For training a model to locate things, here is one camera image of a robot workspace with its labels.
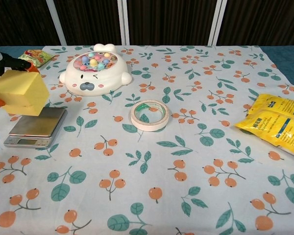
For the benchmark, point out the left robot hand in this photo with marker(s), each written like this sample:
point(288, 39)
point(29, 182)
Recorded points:
point(12, 64)

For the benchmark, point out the yellow sponge block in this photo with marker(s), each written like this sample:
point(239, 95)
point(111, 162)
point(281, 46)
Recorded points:
point(22, 93)

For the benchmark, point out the silver digital kitchen scale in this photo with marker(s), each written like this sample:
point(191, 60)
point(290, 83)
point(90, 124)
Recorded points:
point(36, 124)

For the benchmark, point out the green snack packet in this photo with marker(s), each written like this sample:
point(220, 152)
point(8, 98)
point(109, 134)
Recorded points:
point(36, 57)

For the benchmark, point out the dark partition panel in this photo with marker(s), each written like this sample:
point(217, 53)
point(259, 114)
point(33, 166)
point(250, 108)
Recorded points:
point(19, 22)
point(90, 22)
point(262, 22)
point(169, 22)

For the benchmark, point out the white whale fishing toy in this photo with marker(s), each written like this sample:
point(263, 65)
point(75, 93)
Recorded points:
point(95, 80)

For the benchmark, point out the beige tape roll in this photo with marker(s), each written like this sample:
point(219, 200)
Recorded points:
point(147, 126)

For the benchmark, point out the floral print tablecloth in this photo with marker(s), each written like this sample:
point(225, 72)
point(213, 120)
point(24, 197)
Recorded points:
point(161, 159)

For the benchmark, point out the yellow snack bag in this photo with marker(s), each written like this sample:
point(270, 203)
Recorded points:
point(276, 122)

